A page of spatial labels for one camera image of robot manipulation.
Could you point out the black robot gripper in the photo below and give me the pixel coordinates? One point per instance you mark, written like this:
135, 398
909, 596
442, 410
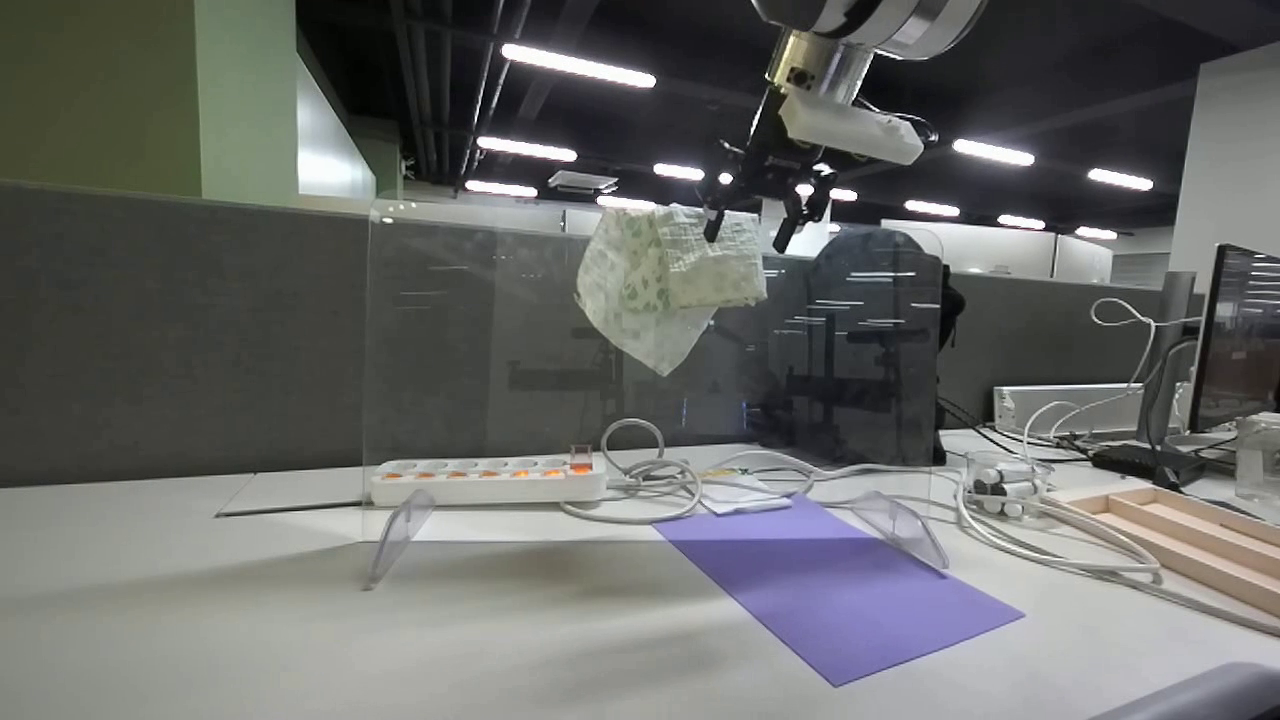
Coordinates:
761, 157

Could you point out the white patterned cloth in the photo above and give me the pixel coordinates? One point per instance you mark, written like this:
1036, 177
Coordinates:
648, 282

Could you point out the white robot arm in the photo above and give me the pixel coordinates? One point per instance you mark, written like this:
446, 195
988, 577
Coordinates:
813, 83

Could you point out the black office chair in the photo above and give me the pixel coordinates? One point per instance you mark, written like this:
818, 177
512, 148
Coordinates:
850, 349

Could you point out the clear acrylic glass panel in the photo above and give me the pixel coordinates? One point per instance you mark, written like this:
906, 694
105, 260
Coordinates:
636, 368

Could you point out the white keyboard box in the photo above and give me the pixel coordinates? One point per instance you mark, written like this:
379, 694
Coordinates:
1055, 410

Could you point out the white power adapter plug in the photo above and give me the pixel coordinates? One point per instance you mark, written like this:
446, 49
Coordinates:
1006, 490

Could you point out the purple paper sheet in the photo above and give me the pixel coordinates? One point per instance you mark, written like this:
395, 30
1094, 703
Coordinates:
847, 602

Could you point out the white power strip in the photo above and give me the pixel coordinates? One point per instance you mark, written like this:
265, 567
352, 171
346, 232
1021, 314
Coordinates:
491, 480

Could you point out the grey monitor stand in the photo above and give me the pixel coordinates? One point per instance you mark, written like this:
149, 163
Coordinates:
1148, 455

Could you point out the black computer monitor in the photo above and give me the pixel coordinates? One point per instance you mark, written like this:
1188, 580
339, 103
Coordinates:
1239, 362

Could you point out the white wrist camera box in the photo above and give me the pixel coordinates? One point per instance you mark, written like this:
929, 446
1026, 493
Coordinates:
850, 130

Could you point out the wooden tray frame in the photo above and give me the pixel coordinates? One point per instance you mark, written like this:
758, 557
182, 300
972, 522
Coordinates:
1203, 543

